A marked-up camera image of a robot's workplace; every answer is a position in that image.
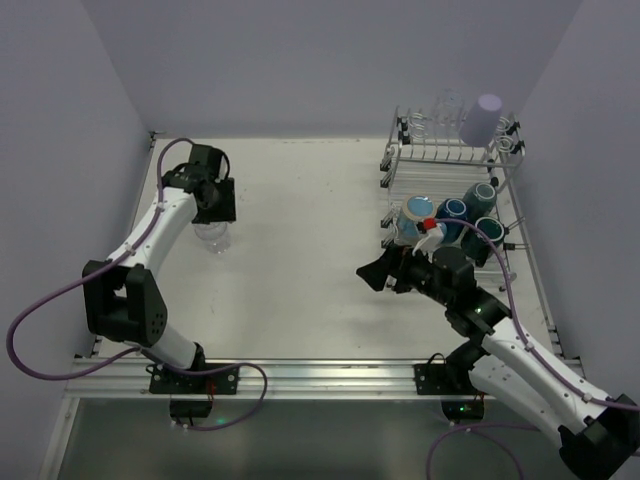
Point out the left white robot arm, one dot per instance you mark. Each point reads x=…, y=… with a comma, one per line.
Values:
x=123, y=302

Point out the light blue butterfly mug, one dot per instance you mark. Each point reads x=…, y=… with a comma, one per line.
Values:
x=415, y=209

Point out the dark blue faceted mug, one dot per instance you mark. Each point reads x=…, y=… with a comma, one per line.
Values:
x=452, y=208

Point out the aluminium mounting rail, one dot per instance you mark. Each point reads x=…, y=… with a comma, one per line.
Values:
x=129, y=378

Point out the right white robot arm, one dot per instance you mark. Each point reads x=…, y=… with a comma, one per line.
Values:
x=594, y=432

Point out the dark teal mug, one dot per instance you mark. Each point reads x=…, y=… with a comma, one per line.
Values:
x=480, y=199

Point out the clear glass on rack top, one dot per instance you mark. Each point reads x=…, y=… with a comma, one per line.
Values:
x=447, y=113

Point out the silver metal dish rack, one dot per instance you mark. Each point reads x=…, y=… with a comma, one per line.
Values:
x=415, y=160

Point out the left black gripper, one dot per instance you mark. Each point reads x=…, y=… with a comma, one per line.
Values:
x=215, y=211

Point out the lavender plastic cup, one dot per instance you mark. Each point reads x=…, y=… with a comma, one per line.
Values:
x=481, y=121

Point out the clear faceted glass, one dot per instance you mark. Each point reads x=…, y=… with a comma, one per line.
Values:
x=215, y=236

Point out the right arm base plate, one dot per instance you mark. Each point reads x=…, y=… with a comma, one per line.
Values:
x=438, y=376

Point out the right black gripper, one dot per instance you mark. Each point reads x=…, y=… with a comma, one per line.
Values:
x=397, y=270

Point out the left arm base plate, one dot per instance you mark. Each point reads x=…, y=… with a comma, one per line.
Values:
x=167, y=382

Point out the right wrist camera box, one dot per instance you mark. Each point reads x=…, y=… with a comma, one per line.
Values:
x=431, y=235

